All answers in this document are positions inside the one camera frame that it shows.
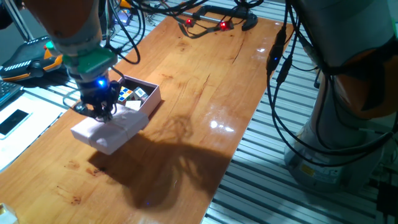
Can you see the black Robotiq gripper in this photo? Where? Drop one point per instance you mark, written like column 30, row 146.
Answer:
column 99, row 93

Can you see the pink gift box lid ribbon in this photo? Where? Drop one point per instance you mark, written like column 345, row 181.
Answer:
column 109, row 137

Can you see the colourful Rubik's cube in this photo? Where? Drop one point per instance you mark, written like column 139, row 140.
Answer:
column 126, row 94

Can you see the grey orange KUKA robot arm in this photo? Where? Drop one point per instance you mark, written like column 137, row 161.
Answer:
column 342, row 31

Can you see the dark sleeved forearm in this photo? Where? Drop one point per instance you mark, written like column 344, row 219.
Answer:
column 6, row 15

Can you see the pink gift box base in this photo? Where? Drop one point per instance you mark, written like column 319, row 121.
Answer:
column 152, row 99

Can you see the small purple box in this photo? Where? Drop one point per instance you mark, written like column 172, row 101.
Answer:
column 122, row 18

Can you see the yellow emergency stop box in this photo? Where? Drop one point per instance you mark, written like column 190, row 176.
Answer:
column 125, row 3

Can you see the white paper pad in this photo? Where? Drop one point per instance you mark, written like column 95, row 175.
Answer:
column 40, row 124

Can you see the white smartphone black screen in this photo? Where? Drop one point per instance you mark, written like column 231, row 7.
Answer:
column 14, row 123

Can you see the glossy wooden board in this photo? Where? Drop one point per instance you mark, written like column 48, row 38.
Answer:
column 192, row 93

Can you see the black orange teach pendant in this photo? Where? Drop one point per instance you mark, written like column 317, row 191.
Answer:
column 21, row 62

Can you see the black computer keyboard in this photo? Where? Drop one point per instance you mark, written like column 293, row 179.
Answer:
column 7, row 91

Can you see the grey metal rod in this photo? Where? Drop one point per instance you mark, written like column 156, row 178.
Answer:
column 20, row 21

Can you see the gold foil white package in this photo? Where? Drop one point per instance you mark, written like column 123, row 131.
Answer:
column 7, row 214

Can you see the black metal bar clamp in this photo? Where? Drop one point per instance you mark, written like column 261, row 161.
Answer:
column 236, row 14

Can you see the green gripper mount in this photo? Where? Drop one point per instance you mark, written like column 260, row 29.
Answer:
column 93, row 62

